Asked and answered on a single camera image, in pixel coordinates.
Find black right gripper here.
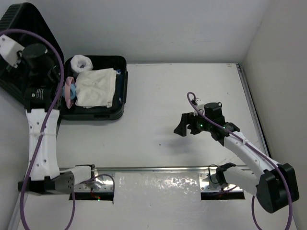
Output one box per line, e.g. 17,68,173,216
174,110,213,137

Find blue pink cat-ear headphones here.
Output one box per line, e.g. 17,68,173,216
62,77,76,109

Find black hard-shell suitcase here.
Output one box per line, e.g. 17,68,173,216
0,3,128,121

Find white towel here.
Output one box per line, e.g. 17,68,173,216
75,68,117,108

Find blue white red patterned garment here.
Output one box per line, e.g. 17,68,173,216
116,69,125,104

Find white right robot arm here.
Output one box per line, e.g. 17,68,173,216
174,99,299,213

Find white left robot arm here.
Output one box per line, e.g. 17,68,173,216
18,43,93,195

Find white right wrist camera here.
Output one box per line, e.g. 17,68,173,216
192,98,205,110

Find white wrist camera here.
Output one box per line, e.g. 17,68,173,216
192,98,205,110
0,35,24,69

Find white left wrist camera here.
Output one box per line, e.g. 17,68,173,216
0,35,24,69

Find metal mounting rail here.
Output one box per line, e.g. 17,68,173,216
23,165,264,192

